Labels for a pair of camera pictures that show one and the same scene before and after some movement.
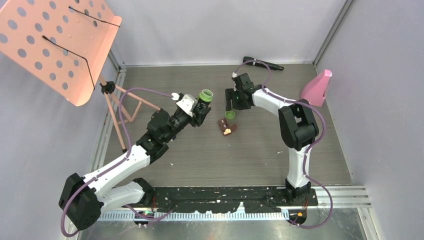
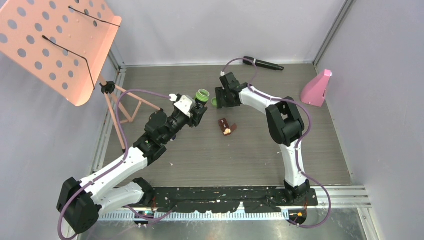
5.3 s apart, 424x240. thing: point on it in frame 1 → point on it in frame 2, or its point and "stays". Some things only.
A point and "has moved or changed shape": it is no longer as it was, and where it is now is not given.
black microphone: (271, 66) stays
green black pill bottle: (205, 98) has moved or changed shape
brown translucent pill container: (226, 128) stays
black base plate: (219, 199) stays
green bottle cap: (230, 114) → (214, 101)
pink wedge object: (315, 90) stays
